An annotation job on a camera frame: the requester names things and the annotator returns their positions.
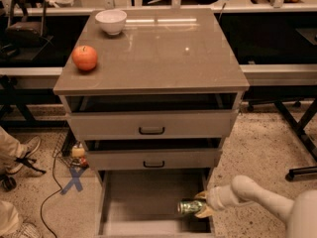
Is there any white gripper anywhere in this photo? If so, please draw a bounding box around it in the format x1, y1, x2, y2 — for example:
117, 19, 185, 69
194, 185, 237, 218

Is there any green soda can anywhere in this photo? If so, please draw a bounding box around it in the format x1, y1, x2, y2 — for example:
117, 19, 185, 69
177, 199, 205, 215

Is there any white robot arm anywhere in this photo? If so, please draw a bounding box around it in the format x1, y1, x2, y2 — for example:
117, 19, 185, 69
195, 176, 317, 238

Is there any middle grey drawer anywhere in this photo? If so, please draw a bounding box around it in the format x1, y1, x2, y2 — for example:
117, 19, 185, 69
86, 149, 222, 171

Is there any bottom open grey drawer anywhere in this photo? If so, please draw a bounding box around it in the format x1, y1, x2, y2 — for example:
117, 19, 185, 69
94, 169, 214, 238

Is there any grey drawer cabinet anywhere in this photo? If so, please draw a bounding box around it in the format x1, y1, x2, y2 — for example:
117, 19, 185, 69
53, 7, 251, 238

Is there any top grey drawer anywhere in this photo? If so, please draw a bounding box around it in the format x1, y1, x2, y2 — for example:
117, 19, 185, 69
66, 110, 238, 141

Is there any black chair base right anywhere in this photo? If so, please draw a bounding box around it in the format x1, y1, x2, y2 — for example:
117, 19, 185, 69
274, 99, 317, 181

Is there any blue tape cross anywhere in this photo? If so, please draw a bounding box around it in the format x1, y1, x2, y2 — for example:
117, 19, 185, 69
60, 167, 86, 194

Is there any small yellow bottle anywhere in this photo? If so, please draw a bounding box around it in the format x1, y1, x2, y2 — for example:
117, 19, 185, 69
71, 143, 85, 158

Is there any white sneaker lower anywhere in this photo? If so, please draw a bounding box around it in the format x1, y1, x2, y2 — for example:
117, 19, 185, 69
11, 223, 43, 238

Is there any grey sneaker upper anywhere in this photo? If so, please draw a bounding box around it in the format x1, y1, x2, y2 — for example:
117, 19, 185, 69
6, 136, 41, 175

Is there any red apple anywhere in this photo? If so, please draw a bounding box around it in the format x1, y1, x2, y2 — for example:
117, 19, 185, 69
71, 46, 98, 71

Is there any beige trouser leg lower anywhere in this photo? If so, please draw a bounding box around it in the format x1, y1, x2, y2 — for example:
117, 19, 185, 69
0, 200, 23, 238

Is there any beige trouser leg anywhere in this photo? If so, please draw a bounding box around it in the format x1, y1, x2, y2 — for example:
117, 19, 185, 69
0, 127, 27, 174
0, 200, 23, 238

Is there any black caster wheel left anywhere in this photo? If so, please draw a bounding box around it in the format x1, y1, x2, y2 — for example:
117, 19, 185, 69
1, 176, 17, 191

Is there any beige trouser leg upper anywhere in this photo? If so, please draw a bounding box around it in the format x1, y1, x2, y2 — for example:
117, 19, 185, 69
0, 127, 27, 174

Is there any white ceramic bowl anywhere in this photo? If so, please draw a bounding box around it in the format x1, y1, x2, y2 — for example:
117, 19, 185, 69
95, 9, 127, 36

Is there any black office chair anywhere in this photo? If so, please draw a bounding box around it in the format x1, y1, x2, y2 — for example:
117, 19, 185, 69
0, 0, 52, 61

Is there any black floor cable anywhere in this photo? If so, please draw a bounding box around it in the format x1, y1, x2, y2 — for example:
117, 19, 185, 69
40, 149, 64, 238

